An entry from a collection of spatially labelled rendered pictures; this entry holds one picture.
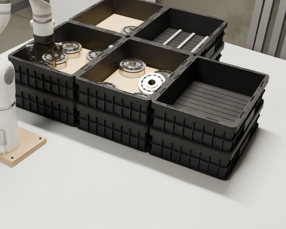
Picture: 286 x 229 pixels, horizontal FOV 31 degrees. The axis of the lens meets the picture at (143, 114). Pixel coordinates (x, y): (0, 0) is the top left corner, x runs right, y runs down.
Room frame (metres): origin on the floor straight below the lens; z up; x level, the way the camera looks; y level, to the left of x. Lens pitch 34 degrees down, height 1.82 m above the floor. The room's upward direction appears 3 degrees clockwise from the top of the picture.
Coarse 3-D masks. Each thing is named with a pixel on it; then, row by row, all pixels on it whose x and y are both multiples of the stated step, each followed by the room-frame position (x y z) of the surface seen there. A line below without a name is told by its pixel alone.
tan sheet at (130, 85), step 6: (114, 72) 1.78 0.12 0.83; (150, 72) 1.80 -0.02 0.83; (108, 78) 1.73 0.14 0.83; (114, 78) 1.73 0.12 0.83; (120, 78) 1.74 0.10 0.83; (126, 78) 1.74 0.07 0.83; (132, 78) 1.74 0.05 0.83; (138, 78) 1.74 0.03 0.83; (114, 84) 1.69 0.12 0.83; (120, 84) 1.69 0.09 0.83; (126, 84) 1.69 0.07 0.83; (132, 84) 1.70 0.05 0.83; (126, 90) 1.65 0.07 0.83; (132, 90) 1.65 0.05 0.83; (138, 90) 1.65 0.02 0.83
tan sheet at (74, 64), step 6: (84, 48) 1.98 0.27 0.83; (84, 54) 1.92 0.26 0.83; (72, 60) 1.86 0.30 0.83; (78, 60) 1.86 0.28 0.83; (84, 60) 1.87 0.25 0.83; (66, 66) 1.81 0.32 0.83; (72, 66) 1.81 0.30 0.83; (78, 66) 1.81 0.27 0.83; (66, 72) 1.76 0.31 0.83; (72, 72) 1.76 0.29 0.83
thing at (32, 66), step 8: (64, 24) 2.00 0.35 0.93; (72, 24) 2.01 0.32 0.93; (80, 24) 2.00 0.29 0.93; (104, 32) 1.94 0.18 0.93; (112, 32) 1.94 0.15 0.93; (32, 40) 1.82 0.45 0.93; (120, 40) 1.87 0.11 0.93; (24, 48) 1.75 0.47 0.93; (8, 56) 1.67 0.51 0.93; (96, 56) 1.72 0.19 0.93; (16, 64) 1.66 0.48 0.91; (24, 64) 1.64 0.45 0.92; (32, 64) 1.63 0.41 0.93; (88, 64) 1.65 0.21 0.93; (40, 72) 1.61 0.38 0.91; (48, 72) 1.59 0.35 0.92; (56, 72) 1.58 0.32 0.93; (64, 72) 1.58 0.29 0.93; (72, 80) 1.56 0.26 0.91
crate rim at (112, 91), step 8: (136, 40) 1.88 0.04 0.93; (160, 48) 1.83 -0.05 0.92; (168, 48) 1.82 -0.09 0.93; (104, 56) 1.72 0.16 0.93; (192, 56) 1.76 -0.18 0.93; (96, 64) 1.66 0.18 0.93; (184, 64) 1.70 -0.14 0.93; (80, 72) 1.59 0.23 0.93; (176, 72) 1.63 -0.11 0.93; (80, 80) 1.54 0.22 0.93; (88, 80) 1.53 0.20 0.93; (168, 80) 1.56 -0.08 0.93; (96, 88) 1.51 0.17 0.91; (104, 88) 1.49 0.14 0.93; (112, 88) 1.49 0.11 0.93; (160, 88) 1.51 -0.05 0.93; (120, 96) 1.47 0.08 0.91; (128, 96) 1.45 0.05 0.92; (136, 96) 1.44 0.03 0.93; (152, 96) 1.45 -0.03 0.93; (144, 104) 1.43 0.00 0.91
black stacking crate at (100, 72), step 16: (128, 48) 1.89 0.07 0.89; (144, 48) 1.86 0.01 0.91; (112, 64) 1.77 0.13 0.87; (160, 64) 1.83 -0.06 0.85; (176, 64) 1.80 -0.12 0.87; (96, 80) 1.66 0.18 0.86; (80, 96) 1.55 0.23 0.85; (96, 96) 1.52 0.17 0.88; (112, 96) 1.49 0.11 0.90; (112, 112) 1.48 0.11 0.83; (128, 112) 1.47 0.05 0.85; (144, 112) 1.44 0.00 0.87
